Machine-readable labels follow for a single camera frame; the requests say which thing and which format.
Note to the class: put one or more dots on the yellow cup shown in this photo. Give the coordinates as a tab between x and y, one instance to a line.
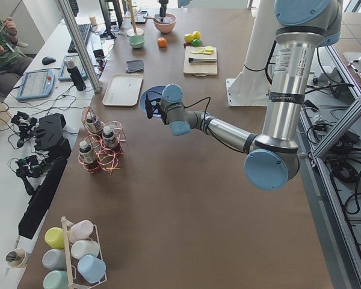
54	237

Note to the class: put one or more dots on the dark sauce bottle middle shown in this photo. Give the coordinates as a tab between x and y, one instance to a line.
110	140

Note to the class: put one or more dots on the paper cup with tools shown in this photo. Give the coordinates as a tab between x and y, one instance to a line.
17	258

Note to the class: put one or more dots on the dark sauce bottle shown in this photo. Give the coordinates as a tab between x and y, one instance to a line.
88	157
93	124
110	140

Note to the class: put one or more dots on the white cup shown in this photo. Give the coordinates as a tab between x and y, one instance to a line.
85	247

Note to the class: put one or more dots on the wooden cutting board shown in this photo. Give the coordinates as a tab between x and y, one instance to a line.
200	69

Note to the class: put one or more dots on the pink cup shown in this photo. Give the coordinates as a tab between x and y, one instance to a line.
80	231

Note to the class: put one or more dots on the mint green bowl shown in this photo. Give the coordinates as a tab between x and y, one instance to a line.
136	41

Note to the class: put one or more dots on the black handled knife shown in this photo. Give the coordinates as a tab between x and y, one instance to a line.
201	60

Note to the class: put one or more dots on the round wooden stand base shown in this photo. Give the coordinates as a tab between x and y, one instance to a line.
134	31

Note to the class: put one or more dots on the blue cup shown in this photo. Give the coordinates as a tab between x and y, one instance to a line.
91	268

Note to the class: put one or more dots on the dark sauce bottle back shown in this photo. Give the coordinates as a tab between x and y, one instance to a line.
93	124

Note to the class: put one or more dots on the blue teach pendant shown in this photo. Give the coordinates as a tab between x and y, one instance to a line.
36	84
64	74

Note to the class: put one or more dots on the grey cup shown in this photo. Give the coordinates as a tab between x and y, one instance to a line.
54	259

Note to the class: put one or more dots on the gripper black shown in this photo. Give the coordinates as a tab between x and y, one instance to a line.
162	6
164	115

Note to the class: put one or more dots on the yellow lemon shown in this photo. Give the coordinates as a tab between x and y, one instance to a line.
188	38
196	35

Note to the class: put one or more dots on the pink bowl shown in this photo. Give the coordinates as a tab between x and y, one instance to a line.
166	27

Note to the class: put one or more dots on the white wire cup rack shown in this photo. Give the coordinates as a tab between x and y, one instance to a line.
75	280

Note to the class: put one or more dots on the metal ice scoop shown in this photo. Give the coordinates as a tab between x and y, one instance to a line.
156	18

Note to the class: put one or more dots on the green lime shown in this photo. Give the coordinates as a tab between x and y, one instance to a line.
195	42

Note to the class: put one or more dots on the mint cup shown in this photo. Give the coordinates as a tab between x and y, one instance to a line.
56	279

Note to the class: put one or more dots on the dark sauce bottle front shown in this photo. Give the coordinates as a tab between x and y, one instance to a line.
88	157

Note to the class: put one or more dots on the blue plate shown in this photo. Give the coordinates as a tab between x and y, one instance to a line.
152	93

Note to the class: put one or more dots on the seated person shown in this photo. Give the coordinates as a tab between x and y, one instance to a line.
12	63

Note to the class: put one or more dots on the copper wire bottle rack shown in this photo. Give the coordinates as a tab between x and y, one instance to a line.
108	159

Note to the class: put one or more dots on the beige plastic tray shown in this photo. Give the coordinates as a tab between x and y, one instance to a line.
123	90

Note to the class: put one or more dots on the black thermos bottle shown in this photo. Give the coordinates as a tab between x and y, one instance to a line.
75	74

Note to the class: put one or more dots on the grey folded cloth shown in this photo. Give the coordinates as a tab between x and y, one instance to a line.
134	66

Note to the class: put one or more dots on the orange fruit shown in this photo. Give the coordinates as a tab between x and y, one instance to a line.
162	42

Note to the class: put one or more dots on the black computer mouse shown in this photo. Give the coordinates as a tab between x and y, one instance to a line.
48	60

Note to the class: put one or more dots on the yellow peeler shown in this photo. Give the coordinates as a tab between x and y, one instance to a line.
207	50

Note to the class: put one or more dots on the black monitor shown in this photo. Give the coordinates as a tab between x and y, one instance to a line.
112	17

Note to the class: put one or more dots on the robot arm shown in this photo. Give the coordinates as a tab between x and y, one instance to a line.
182	3
271	157

